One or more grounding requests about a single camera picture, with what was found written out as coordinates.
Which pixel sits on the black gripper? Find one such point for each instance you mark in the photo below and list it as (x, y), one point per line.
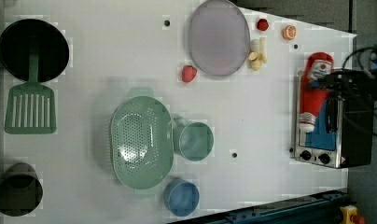
(358, 81)

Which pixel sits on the red ketchup bottle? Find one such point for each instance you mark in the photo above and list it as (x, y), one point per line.
(318, 66)

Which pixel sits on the green slotted spatula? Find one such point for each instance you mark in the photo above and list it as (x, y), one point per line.
(31, 105)

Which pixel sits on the peeled banana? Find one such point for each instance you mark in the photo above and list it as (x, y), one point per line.
(257, 55)

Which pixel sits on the small red strawberry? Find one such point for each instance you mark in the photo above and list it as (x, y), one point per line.
(262, 25)

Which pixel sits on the green cup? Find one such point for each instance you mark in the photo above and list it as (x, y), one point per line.
(193, 140)

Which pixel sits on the black round pan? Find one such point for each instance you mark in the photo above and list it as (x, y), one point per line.
(15, 49)

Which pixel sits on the grey round plate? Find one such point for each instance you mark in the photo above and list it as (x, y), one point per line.
(218, 37)

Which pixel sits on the silver toaster oven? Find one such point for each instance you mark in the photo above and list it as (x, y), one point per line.
(343, 131)

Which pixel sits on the dark grey cup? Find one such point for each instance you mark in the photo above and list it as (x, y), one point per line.
(20, 190)

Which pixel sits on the yellow red emergency button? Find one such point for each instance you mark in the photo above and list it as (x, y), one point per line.
(351, 216)

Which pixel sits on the blue metal frame rail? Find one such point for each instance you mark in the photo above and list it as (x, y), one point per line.
(319, 208)

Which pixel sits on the green oval strainer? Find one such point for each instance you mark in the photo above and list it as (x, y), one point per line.
(142, 148)

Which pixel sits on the orange slice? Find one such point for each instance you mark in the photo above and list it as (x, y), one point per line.
(289, 32)

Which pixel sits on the large red strawberry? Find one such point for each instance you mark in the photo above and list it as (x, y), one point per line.
(188, 73)

